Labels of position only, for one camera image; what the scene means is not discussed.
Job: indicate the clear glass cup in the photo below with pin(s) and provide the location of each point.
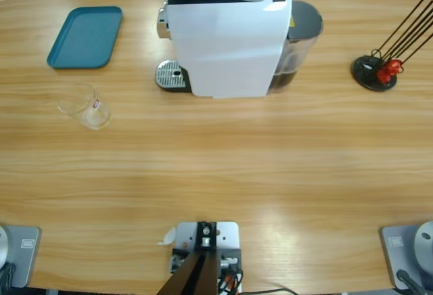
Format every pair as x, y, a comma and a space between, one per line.
91, 115

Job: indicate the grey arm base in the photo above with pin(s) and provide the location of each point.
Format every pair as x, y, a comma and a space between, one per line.
30, 257
402, 257

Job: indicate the white capsule coffee machine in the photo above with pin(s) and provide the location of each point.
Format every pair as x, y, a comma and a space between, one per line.
220, 48

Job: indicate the red coffee capsule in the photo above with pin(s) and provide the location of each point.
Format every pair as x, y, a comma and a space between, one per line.
384, 76
395, 66

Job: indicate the clear water tank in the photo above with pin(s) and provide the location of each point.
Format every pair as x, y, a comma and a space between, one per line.
304, 21

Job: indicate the metal grate drip tray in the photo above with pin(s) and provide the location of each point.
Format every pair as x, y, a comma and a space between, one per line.
170, 73

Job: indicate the teal plastic tray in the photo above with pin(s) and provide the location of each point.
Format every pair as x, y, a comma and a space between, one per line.
84, 38

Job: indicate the black capsule holder with rods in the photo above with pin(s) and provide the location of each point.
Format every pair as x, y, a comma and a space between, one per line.
363, 71

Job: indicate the white paper tag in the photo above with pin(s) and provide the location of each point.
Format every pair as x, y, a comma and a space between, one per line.
168, 237

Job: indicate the white mount block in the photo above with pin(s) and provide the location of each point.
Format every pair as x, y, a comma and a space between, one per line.
226, 237

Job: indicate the black clamp bracket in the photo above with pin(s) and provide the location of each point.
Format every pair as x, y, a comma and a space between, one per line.
233, 257

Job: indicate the dark camera post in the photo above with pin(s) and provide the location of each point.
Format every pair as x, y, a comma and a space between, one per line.
196, 274

